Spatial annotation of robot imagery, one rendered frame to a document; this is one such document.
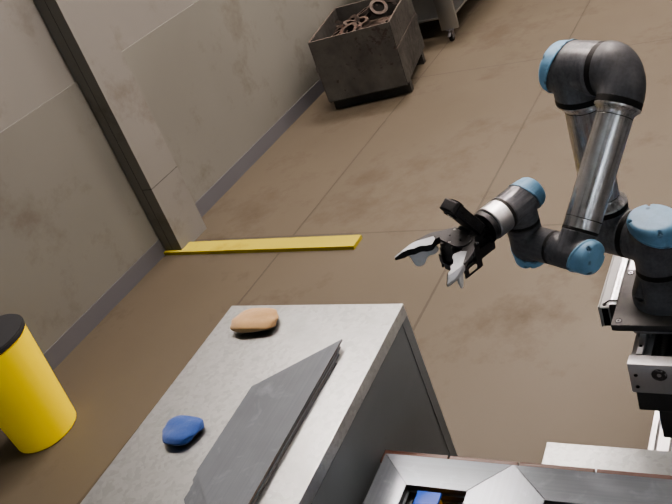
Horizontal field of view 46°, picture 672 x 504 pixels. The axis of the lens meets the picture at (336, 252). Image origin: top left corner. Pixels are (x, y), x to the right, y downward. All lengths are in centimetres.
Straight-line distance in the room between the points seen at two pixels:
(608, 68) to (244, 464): 118
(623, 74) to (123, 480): 150
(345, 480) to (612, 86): 108
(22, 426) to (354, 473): 259
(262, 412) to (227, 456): 15
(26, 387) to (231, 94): 306
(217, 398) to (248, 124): 447
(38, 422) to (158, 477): 231
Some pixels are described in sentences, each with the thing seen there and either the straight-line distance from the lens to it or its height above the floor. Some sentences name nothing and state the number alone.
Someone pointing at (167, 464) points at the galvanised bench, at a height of 105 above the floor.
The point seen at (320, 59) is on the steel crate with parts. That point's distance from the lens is 672.
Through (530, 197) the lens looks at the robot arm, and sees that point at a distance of 175.
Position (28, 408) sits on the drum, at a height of 26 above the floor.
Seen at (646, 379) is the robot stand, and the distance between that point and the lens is 200.
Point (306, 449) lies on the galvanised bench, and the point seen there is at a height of 105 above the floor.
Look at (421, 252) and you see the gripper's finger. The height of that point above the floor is 145.
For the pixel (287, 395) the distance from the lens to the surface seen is 206.
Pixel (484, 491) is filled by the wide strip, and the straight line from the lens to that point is 194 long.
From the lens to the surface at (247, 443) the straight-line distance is 199.
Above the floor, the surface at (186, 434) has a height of 108.
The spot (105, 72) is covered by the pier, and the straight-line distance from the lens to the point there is 523.
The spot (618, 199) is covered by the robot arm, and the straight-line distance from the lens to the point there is 199.
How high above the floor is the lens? 231
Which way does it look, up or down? 29 degrees down
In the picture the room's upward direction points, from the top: 22 degrees counter-clockwise
